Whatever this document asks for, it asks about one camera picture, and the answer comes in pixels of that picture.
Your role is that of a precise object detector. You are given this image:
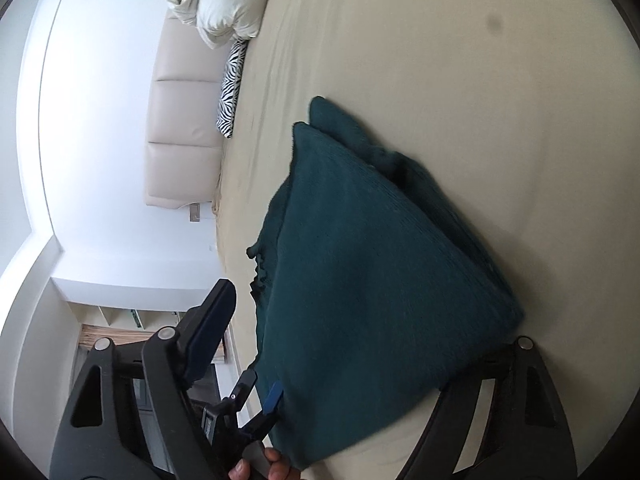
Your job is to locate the person's left hand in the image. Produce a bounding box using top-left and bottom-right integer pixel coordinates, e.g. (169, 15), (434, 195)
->
(226, 446), (303, 480)

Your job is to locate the dark green knit garment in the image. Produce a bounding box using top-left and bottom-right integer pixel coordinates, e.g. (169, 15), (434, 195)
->
(247, 96), (523, 468)

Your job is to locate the wall socket plate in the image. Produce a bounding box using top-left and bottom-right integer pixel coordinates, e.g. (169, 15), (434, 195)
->
(189, 203), (201, 223)

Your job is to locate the beige padded headboard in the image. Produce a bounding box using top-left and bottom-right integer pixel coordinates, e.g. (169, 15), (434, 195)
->
(144, 14), (230, 209)

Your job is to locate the beige bed sheet mattress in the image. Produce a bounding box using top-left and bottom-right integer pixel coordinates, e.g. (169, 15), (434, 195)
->
(217, 0), (639, 467)

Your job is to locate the peach window curtain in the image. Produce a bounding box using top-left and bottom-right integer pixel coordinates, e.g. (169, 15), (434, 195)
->
(78, 324), (153, 350)

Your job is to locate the zebra print pillow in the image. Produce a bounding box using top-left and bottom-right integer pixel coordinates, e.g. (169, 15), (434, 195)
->
(216, 40), (250, 139)

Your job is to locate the white wall shelf unit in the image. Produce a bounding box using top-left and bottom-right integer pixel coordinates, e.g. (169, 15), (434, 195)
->
(70, 304), (186, 333)

